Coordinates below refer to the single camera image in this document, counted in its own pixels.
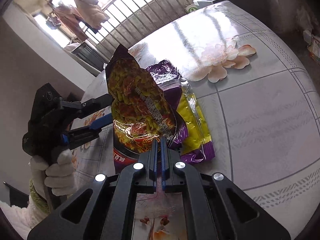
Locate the brown yellow noodle bag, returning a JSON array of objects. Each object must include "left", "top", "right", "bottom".
[{"left": 105, "top": 44, "right": 188, "bottom": 167}]

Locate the purple yellow snack bag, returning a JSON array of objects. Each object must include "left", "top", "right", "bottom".
[{"left": 146, "top": 60, "right": 215, "bottom": 164}]

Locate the left white gloved hand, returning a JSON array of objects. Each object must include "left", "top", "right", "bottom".
[{"left": 30, "top": 150, "right": 76, "bottom": 199}]

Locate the hanging pink shirt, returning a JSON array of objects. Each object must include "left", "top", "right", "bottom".
[{"left": 53, "top": 4, "right": 88, "bottom": 42}]

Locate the hanging pink jacket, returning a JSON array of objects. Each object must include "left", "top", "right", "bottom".
[{"left": 73, "top": 0, "right": 110, "bottom": 31}]

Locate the metal balcony railing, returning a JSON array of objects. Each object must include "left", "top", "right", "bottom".
[{"left": 84, "top": 0, "right": 193, "bottom": 60}]

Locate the white green paper bag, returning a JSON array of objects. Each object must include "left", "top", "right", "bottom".
[{"left": 185, "top": 4, "right": 198, "bottom": 14}]

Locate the trash pile by wall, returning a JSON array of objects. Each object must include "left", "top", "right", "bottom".
[{"left": 303, "top": 30, "right": 320, "bottom": 64}]

